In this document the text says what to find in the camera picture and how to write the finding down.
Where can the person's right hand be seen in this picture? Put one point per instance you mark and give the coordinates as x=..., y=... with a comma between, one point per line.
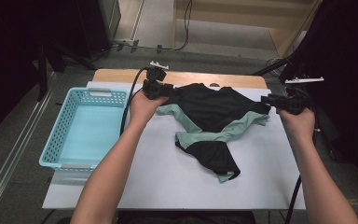
x=298, y=126

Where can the grey metal cabinet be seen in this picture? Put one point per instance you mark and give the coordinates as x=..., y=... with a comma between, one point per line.
x=110, y=15

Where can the black and green t-shirt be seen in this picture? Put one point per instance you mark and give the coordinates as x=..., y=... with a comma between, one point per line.
x=211, y=109

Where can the white power strip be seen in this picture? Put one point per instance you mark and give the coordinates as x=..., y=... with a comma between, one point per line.
x=124, y=42

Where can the light wooden steps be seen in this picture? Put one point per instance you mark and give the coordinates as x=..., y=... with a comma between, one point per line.
x=230, y=15

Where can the person's left hand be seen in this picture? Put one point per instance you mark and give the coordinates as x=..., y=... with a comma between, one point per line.
x=141, y=107

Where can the black stand legs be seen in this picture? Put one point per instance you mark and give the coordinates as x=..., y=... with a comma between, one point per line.
x=43, y=71
x=276, y=65

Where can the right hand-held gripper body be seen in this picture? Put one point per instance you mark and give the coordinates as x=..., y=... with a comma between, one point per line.
x=295, y=102

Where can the light blue plastic basket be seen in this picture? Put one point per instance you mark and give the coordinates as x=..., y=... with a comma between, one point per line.
x=90, y=133

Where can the person's dark clothing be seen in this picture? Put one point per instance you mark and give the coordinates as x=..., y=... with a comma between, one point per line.
x=183, y=217

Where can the white table cover sheet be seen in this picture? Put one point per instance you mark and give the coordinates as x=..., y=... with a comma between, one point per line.
x=155, y=180

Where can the metal floor rail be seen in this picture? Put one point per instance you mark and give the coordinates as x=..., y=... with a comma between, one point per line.
x=15, y=146
x=323, y=149

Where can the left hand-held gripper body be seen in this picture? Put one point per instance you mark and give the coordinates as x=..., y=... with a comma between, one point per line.
x=157, y=88

